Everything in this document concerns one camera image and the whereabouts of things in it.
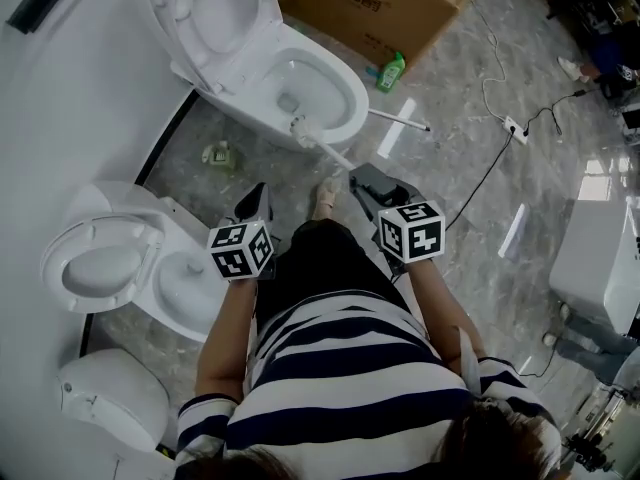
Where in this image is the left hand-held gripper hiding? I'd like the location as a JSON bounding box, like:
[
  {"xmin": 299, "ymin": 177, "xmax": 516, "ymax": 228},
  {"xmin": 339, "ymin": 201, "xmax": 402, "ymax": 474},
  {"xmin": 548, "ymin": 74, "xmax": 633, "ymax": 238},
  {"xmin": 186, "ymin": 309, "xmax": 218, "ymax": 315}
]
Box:
[{"xmin": 207, "ymin": 181, "xmax": 277, "ymax": 283}]

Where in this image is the black skirt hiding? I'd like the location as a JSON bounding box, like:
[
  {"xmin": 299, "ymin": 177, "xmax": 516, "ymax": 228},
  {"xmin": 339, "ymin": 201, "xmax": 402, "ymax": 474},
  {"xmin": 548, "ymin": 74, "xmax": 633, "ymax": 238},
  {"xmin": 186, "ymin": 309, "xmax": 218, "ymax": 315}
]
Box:
[{"xmin": 253, "ymin": 217, "xmax": 417, "ymax": 330}]

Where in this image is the striped shirt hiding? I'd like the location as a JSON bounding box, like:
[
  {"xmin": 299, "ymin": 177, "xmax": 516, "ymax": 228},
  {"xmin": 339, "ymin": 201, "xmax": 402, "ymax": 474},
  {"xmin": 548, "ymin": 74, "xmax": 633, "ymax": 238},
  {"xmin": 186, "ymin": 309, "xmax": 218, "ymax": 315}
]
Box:
[{"xmin": 173, "ymin": 292, "xmax": 562, "ymax": 480}]

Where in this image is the person's right forearm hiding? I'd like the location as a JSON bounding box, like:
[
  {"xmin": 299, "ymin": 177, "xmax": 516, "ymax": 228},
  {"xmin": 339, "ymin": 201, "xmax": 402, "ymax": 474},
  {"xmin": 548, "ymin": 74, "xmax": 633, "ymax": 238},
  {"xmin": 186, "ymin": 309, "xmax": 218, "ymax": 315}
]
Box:
[{"xmin": 405, "ymin": 256, "xmax": 489, "ymax": 370}]

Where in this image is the white toilet bowl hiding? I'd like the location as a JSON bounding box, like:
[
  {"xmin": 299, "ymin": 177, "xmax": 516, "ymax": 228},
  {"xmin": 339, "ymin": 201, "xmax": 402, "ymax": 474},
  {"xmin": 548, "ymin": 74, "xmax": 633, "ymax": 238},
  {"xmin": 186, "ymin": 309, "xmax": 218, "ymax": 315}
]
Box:
[{"xmin": 146, "ymin": 0, "xmax": 371, "ymax": 155}]

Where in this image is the grey shoulder strap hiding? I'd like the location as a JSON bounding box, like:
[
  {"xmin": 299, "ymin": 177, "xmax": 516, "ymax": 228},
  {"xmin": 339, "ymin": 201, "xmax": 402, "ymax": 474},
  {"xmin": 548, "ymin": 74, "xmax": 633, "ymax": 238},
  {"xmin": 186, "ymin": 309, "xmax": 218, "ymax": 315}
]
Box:
[{"xmin": 456, "ymin": 324, "xmax": 485, "ymax": 400}]

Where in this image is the pale green brush holder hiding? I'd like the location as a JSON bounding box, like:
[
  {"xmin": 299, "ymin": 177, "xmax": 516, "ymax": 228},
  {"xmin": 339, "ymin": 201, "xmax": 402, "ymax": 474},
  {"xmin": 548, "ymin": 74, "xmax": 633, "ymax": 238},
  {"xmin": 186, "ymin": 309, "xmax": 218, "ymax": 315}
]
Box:
[{"xmin": 201, "ymin": 139, "xmax": 237, "ymax": 172}]

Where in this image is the white toilet brush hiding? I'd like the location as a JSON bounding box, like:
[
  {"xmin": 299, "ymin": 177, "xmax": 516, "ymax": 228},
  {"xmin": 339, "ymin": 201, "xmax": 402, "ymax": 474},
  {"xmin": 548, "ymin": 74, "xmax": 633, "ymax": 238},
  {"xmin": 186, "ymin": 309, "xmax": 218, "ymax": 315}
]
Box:
[{"xmin": 289, "ymin": 114, "xmax": 354, "ymax": 171}]

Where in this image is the black cable with adapter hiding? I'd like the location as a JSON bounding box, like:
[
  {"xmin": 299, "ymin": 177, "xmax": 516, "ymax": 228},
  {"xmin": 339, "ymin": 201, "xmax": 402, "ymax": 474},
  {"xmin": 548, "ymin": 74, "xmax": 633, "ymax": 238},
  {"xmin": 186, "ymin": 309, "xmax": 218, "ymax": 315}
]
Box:
[{"xmin": 521, "ymin": 87, "xmax": 592, "ymax": 138}]

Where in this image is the person's left forearm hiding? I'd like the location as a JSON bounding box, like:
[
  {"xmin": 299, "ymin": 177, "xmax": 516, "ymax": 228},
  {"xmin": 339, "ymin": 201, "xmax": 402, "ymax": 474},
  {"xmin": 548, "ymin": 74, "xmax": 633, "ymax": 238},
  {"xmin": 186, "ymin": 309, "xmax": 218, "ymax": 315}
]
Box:
[{"xmin": 193, "ymin": 276, "xmax": 260, "ymax": 400}]

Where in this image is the person's beige shoe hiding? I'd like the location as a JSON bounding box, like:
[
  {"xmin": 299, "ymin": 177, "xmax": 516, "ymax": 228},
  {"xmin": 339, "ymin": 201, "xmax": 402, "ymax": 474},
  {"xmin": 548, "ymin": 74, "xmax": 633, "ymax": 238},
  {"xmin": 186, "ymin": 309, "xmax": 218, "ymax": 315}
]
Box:
[{"xmin": 309, "ymin": 176, "xmax": 345, "ymax": 222}]

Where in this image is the white cable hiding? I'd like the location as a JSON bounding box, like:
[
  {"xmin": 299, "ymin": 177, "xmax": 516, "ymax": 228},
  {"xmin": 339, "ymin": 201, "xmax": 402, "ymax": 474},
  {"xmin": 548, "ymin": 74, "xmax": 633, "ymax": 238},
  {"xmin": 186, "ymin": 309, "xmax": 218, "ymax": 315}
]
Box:
[{"xmin": 468, "ymin": 1, "xmax": 510, "ymax": 120}]

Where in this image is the white rod with black tip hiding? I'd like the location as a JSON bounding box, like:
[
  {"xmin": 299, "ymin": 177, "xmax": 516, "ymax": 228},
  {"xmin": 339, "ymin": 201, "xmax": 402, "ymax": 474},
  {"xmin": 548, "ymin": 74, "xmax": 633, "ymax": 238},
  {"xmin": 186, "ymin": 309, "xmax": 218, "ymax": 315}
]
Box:
[{"xmin": 368, "ymin": 108, "xmax": 433, "ymax": 134}]

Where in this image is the brown cardboard box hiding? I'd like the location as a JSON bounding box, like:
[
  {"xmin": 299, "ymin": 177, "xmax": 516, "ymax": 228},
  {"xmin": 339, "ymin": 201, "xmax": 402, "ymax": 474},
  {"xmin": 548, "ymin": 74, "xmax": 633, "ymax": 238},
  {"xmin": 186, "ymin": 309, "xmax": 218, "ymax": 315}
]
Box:
[{"xmin": 274, "ymin": 0, "xmax": 477, "ymax": 75}]

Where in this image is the white toilet with round lid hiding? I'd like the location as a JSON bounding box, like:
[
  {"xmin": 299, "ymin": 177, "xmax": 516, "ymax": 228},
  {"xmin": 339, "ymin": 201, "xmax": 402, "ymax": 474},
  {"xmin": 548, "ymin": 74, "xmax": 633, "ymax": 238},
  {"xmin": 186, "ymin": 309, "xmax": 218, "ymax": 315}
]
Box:
[{"xmin": 39, "ymin": 180, "xmax": 234, "ymax": 344}]

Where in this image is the white power strip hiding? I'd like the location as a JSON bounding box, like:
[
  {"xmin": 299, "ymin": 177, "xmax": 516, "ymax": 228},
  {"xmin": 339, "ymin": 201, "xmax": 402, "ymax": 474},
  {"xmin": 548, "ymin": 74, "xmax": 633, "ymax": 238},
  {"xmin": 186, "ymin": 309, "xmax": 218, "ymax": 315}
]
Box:
[{"xmin": 501, "ymin": 115, "xmax": 530, "ymax": 146}]

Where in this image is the white closed toilet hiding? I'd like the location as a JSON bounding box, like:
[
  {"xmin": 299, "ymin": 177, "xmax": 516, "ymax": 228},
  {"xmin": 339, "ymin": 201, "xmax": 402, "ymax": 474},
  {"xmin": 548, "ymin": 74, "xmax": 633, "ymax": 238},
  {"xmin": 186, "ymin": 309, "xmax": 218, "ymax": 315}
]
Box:
[{"xmin": 56, "ymin": 347, "xmax": 172, "ymax": 454}]

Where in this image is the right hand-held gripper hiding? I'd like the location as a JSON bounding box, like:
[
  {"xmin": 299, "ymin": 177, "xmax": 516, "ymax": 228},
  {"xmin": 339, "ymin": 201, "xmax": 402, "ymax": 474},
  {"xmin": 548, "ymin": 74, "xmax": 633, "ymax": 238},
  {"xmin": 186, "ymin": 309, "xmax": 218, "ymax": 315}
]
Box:
[{"xmin": 348, "ymin": 162, "xmax": 447, "ymax": 276}]

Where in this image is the white flat strip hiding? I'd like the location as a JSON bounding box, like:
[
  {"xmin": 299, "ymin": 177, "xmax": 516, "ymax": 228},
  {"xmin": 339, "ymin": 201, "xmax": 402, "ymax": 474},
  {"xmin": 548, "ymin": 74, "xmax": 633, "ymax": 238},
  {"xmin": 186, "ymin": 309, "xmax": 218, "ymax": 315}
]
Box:
[
  {"xmin": 497, "ymin": 202, "xmax": 528, "ymax": 260},
  {"xmin": 376, "ymin": 97, "xmax": 418, "ymax": 160}
]

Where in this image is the long black cable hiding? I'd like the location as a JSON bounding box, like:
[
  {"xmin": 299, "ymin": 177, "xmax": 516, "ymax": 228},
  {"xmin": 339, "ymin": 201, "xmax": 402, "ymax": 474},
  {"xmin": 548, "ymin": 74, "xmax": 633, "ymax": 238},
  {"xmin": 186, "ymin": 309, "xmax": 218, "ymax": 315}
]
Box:
[{"xmin": 444, "ymin": 131, "xmax": 517, "ymax": 233}]

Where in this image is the black tripod stand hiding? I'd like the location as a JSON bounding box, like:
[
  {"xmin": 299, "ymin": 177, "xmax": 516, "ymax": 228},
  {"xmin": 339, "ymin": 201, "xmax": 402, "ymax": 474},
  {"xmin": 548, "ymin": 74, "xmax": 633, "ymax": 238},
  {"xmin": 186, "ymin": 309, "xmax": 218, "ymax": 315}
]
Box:
[{"xmin": 561, "ymin": 381, "xmax": 640, "ymax": 480}]

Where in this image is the green cleaner bottle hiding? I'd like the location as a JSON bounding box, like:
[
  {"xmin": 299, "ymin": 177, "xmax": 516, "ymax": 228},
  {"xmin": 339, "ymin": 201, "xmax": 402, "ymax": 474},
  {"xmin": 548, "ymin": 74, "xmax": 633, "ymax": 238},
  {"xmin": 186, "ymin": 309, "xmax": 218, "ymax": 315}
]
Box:
[{"xmin": 374, "ymin": 51, "xmax": 408, "ymax": 94}]

